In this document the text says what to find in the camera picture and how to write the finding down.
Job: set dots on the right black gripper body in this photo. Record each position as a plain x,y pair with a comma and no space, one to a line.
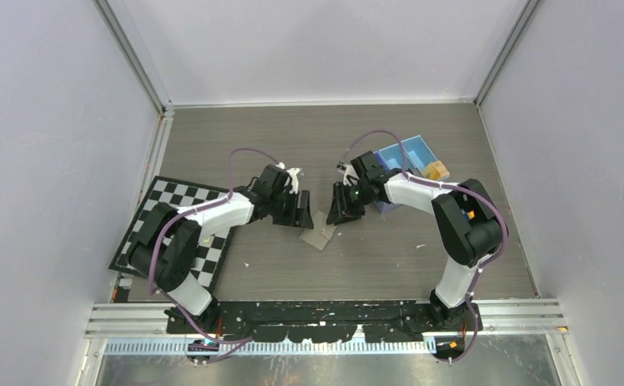
359,192

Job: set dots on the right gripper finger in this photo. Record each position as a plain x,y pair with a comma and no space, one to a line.
338,208
355,211

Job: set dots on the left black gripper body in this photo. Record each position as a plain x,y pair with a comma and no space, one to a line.
285,196

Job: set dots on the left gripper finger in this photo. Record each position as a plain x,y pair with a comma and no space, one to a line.
284,215
303,216

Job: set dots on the grey blue card holder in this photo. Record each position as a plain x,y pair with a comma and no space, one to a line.
321,234

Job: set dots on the orange VIP card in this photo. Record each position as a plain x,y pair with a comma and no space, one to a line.
436,171

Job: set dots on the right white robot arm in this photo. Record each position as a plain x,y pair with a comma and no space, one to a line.
470,226

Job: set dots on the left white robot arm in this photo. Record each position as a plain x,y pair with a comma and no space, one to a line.
163,250

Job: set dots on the blue three-compartment tray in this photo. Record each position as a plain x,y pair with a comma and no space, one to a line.
419,157

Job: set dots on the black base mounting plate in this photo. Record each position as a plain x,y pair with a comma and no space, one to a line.
324,321

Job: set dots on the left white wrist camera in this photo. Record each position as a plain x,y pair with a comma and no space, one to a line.
294,173

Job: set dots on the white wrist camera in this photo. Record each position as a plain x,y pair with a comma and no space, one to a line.
294,173
350,177

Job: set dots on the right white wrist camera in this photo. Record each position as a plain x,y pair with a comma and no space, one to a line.
350,177

